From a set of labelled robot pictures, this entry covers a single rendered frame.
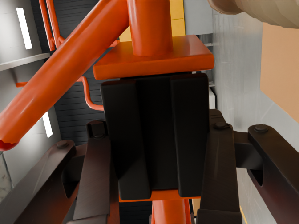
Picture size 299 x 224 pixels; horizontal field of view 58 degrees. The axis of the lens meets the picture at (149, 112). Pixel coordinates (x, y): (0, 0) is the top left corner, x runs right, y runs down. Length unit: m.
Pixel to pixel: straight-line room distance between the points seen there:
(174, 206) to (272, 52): 0.23
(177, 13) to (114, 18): 7.26
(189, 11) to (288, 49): 7.19
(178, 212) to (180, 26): 7.27
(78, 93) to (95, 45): 11.38
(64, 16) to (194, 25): 5.57
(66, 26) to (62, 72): 11.16
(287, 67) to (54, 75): 0.23
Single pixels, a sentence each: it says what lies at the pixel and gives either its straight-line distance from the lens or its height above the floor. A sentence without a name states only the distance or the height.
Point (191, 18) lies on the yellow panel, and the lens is 7.49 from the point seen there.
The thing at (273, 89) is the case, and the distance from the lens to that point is 0.35.
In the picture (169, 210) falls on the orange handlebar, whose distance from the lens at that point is 0.19.
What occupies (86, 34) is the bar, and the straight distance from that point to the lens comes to 0.16.
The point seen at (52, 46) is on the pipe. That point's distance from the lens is 8.69.
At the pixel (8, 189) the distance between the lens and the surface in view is 6.59.
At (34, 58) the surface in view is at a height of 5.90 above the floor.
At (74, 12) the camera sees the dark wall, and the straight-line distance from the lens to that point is 11.21.
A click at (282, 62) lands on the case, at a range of 0.33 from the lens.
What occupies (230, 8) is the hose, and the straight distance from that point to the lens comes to 0.19.
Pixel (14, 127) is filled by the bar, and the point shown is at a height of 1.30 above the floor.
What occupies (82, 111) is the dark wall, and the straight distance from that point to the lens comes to 11.75.
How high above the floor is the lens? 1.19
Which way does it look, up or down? 5 degrees up
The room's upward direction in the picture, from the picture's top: 95 degrees counter-clockwise
